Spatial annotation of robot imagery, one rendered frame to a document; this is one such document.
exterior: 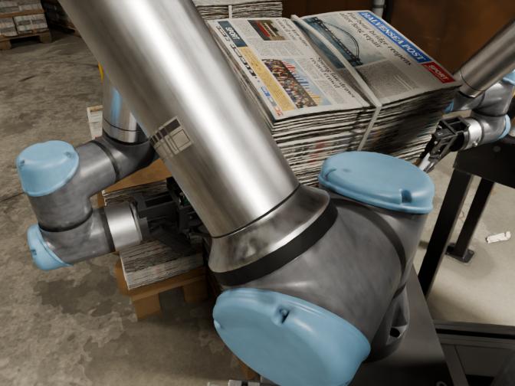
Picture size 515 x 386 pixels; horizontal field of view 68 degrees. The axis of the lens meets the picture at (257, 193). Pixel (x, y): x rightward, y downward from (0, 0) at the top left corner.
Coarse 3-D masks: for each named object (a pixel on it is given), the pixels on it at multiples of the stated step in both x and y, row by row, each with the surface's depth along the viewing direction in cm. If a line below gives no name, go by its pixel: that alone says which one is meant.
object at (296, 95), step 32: (224, 32) 65; (256, 32) 67; (288, 32) 69; (256, 64) 59; (288, 64) 61; (320, 64) 64; (256, 96) 56; (288, 96) 55; (320, 96) 57; (352, 96) 59; (288, 128) 54; (320, 128) 57; (352, 128) 61; (288, 160) 60; (320, 160) 64
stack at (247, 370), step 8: (208, 240) 135; (208, 248) 136; (208, 256) 140; (208, 280) 162; (216, 280) 139; (208, 288) 158; (216, 296) 144; (240, 360) 131; (248, 368) 122; (248, 376) 125
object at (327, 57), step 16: (304, 16) 75; (304, 32) 70; (320, 32) 71; (320, 48) 67; (336, 48) 68; (336, 64) 65; (352, 64) 66; (352, 80) 62; (368, 80) 63; (368, 96) 60; (384, 96) 60; (368, 112) 60; (352, 144) 64; (368, 144) 66
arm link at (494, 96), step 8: (512, 72) 83; (504, 80) 84; (512, 80) 84; (496, 88) 84; (504, 88) 85; (512, 88) 85; (488, 96) 84; (496, 96) 85; (504, 96) 86; (512, 96) 87; (488, 104) 86; (496, 104) 87; (504, 104) 87; (480, 112) 90; (488, 112) 89; (496, 112) 88; (504, 112) 89
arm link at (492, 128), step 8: (472, 112) 92; (480, 120) 90; (488, 120) 90; (496, 120) 89; (504, 120) 92; (488, 128) 90; (496, 128) 91; (504, 128) 92; (488, 136) 91; (496, 136) 92; (480, 144) 92
